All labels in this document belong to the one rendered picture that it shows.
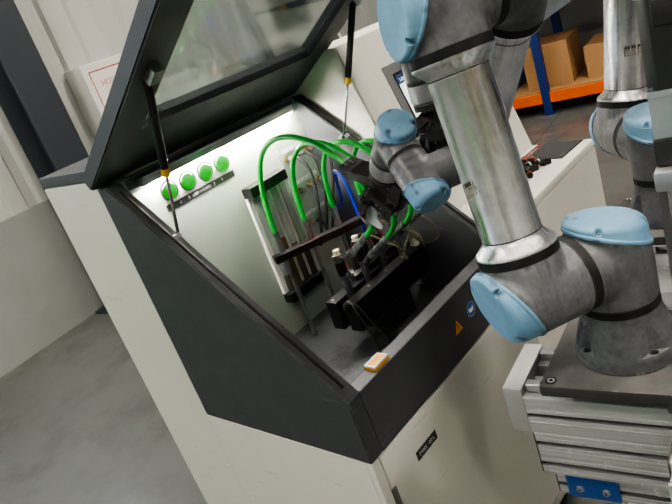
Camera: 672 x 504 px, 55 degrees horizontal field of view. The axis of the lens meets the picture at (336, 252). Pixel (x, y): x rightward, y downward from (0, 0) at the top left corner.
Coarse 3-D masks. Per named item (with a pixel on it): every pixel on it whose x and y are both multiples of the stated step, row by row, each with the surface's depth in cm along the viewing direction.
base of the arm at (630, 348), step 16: (656, 304) 93; (592, 320) 96; (608, 320) 94; (624, 320) 93; (640, 320) 92; (656, 320) 93; (576, 336) 102; (592, 336) 97; (608, 336) 94; (624, 336) 93; (640, 336) 93; (656, 336) 93; (592, 352) 97; (608, 352) 95; (624, 352) 94; (640, 352) 93; (656, 352) 94; (592, 368) 98; (608, 368) 96; (624, 368) 94; (640, 368) 93; (656, 368) 93
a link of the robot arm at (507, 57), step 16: (512, 0) 82; (528, 0) 83; (544, 0) 87; (512, 16) 85; (528, 16) 87; (496, 32) 90; (512, 32) 89; (528, 32) 90; (496, 48) 94; (512, 48) 93; (496, 64) 96; (512, 64) 96; (496, 80) 99; (512, 80) 99; (512, 96) 103
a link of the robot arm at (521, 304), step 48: (384, 0) 83; (432, 0) 78; (480, 0) 80; (432, 48) 80; (480, 48) 80; (432, 96) 86; (480, 96) 82; (480, 144) 84; (480, 192) 86; (528, 192) 87; (528, 240) 86; (480, 288) 90; (528, 288) 86; (576, 288) 88; (528, 336) 88
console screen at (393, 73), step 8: (392, 64) 190; (384, 72) 187; (392, 72) 189; (400, 72) 191; (392, 80) 188; (400, 80) 191; (392, 88) 188; (400, 88) 190; (400, 96) 189; (408, 96) 191; (400, 104) 189; (408, 104) 191
